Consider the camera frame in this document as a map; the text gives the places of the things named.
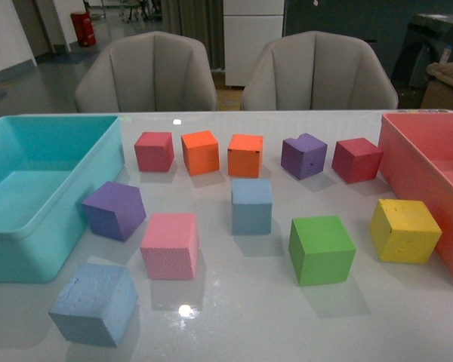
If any dark grey appliance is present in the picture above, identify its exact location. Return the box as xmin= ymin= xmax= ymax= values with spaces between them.
xmin=391 ymin=14 xmax=453 ymax=89

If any purple foam cube right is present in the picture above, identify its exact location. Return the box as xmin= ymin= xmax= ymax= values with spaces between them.
xmin=281 ymin=133 xmax=328 ymax=180

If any beige chair left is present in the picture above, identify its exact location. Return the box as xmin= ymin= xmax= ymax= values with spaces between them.
xmin=75 ymin=32 xmax=217 ymax=113

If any orange foam cube left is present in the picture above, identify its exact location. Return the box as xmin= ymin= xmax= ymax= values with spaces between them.
xmin=181 ymin=130 xmax=220 ymax=176

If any green foam cube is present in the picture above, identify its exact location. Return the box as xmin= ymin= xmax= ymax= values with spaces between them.
xmin=288 ymin=216 xmax=356 ymax=286

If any yellow foam cube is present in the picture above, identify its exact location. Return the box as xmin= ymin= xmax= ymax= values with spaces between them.
xmin=369 ymin=199 xmax=442 ymax=265

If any light blue foam cube near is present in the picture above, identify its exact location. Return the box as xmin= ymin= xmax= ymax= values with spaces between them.
xmin=48 ymin=263 xmax=137 ymax=347

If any red fire extinguisher box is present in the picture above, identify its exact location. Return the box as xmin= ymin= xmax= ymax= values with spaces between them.
xmin=70 ymin=12 xmax=96 ymax=47

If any pink foam cube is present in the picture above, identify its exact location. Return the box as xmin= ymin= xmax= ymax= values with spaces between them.
xmin=140 ymin=213 xmax=199 ymax=281

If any purple foam cube left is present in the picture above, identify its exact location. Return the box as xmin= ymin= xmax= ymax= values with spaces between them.
xmin=82 ymin=182 xmax=146 ymax=241

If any light blue foam cube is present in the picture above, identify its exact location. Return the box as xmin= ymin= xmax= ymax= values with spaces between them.
xmin=48 ymin=263 xmax=137 ymax=347
xmin=231 ymin=179 xmax=273 ymax=235

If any teal plastic bin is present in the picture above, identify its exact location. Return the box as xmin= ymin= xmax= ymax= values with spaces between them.
xmin=0 ymin=115 xmax=124 ymax=283

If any orange foam cube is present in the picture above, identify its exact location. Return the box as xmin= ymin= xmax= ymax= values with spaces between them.
xmin=227 ymin=134 xmax=263 ymax=178
xmin=181 ymin=130 xmax=220 ymax=176

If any white drawer cabinet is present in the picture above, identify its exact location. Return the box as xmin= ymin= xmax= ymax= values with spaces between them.
xmin=223 ymin=0 xmax=285 ymax=87

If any orange foam cube right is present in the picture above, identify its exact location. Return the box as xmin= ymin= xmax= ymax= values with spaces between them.
xmin=227 ymin=134 xmax=263 ymax=178

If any grey curtain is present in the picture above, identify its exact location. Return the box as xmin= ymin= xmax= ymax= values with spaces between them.
xmin=162 ymin=0 xmax=225 ymax=70

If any beige chair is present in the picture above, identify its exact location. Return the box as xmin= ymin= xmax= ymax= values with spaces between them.
xmin=242 ymin=31 xmax=398 ymax=111
xmin=75 ymin=32 xmax=217 ymax=113

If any pink plastic bin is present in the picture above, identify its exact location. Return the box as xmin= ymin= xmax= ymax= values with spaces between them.
xmin=378 ymin=112 xmax=453 ymax=275

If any purple foam cube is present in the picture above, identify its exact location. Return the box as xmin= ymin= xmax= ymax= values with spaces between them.
xmin=281 ymin=133 xmax=328 ymax=180
xmin=82 ymin=182 xmax=146 ymax=241

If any red foam cube left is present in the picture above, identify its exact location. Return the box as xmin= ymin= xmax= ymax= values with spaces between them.
xmin=134 ymin=132 xmax=174 ymax=172

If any light blue foam cube far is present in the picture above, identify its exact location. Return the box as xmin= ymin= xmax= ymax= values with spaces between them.
xmin=231 ymin=179 xmax=273 ymax=235

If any beige chair right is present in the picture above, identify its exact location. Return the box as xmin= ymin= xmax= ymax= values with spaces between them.
xmin=242 ymin=31 xmax=398 ymax=111

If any dark red foam cube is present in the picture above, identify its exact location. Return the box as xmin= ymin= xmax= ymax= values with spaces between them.
xmin=331 ymin=138 xmax=384 ymax=184

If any cardboard box with cushion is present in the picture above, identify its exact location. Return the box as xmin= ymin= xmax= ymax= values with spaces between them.
xmin=420 ymin=62 xmax=453 ymax=111

